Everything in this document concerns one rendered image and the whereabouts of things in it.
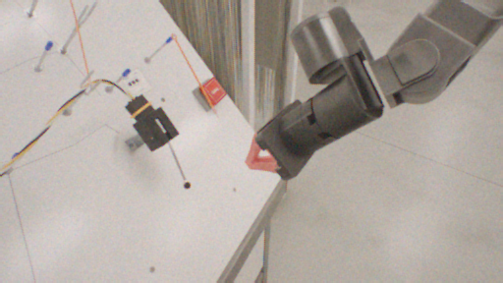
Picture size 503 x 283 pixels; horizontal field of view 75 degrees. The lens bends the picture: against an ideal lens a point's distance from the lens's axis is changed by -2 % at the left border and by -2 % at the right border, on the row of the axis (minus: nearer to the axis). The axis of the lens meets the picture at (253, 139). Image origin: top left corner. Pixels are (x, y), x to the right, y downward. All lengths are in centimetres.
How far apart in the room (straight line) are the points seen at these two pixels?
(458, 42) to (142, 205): 51
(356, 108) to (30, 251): 46
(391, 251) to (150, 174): 146
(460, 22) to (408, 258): 161
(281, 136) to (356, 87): 11
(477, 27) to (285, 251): 153
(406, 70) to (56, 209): 49
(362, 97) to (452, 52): 8
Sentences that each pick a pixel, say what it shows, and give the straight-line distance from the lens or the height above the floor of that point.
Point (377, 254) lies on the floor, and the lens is 184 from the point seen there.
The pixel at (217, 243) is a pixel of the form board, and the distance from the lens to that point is 70.
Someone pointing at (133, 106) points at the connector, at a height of 119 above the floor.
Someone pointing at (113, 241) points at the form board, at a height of 102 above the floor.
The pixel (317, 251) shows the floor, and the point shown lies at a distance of 178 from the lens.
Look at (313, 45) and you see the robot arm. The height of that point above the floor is 134.
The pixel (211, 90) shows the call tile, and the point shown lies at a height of 111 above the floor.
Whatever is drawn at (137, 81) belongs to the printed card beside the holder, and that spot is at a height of 117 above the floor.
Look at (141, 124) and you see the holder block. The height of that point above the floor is 117.
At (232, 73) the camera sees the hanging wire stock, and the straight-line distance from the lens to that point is 115.
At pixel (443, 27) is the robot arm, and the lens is 35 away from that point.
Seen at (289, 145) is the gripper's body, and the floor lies 123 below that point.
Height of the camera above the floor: 149
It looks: 40 degrees down
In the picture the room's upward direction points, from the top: straight up
